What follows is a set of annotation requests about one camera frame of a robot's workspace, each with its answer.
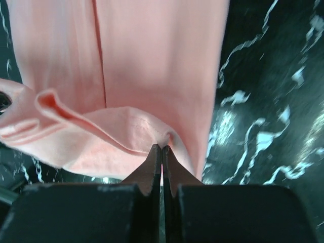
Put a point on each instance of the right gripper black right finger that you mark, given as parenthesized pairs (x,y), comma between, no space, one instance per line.
(195,212)

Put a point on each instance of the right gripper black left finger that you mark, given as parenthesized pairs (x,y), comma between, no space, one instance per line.
(55,212)

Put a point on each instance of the pink t-shirt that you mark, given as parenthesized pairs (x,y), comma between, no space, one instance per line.
(102,81)

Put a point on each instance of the black marble pattern mat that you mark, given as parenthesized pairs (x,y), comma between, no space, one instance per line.
(267,121)

